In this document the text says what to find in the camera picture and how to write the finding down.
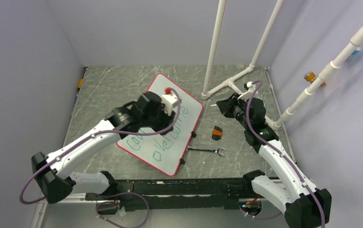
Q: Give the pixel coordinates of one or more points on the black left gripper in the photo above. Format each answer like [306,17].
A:
[167,119]

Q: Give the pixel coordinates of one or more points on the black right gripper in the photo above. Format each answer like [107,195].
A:
[226,106]

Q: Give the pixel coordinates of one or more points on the pink framed whiteboard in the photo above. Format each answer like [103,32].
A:
[164,153]

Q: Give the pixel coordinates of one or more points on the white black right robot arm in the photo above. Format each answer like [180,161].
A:
[301,202]

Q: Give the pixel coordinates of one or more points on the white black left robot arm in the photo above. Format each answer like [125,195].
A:
[55,172]

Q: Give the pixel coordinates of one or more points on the black orange hex key set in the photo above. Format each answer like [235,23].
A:
[217,133]

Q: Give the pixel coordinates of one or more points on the silver open-end wrench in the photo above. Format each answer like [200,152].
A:
[217,151]

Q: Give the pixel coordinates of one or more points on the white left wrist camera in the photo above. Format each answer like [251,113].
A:
[170,101]

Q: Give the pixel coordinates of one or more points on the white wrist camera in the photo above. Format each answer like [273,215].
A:
[170,101]
[250,88]

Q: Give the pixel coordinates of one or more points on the white PVC pipe frame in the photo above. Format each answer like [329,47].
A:
[248,32]

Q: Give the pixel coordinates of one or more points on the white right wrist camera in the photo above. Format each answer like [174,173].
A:
[250,88]

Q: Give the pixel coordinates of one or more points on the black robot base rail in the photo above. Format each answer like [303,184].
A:
[226,193]

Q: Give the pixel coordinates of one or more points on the orange wall fitting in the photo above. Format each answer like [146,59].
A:
[310,77]

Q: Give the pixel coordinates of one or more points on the blue wall fitting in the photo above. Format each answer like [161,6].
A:
[357,50]

